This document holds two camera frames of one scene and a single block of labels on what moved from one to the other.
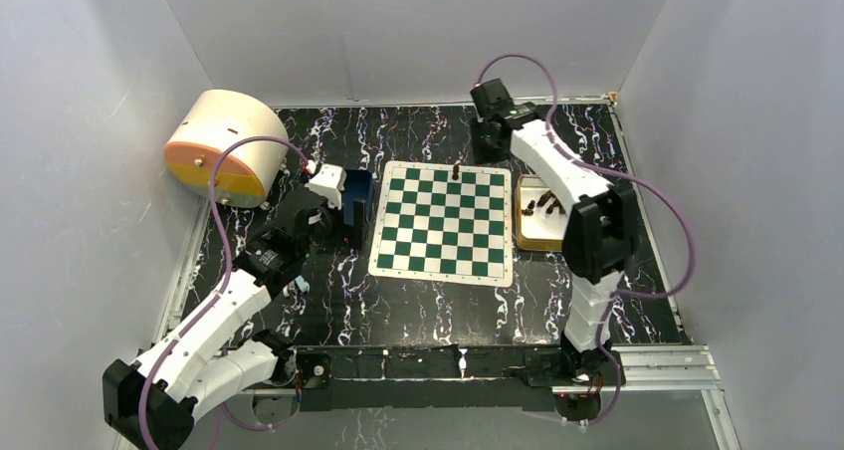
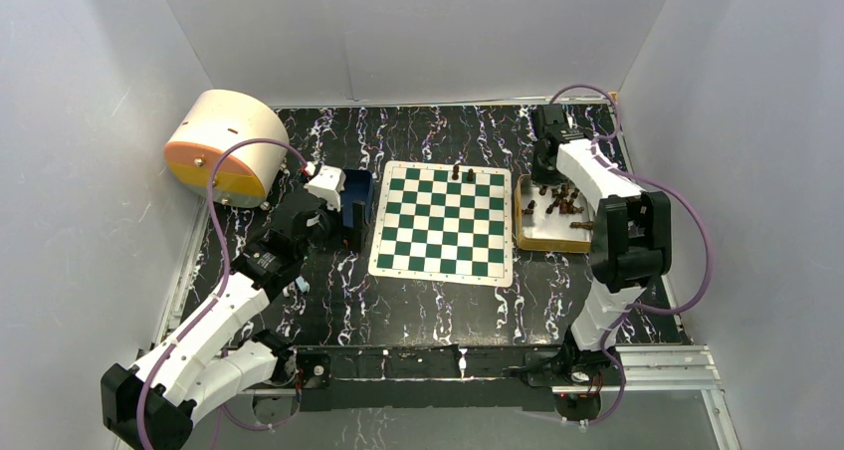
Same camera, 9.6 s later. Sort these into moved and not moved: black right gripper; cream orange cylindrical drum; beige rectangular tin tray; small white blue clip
Moved: black right gripper
Not moved: small white blue clip; beige rectangular tin tray; cream orange cylindrical drum
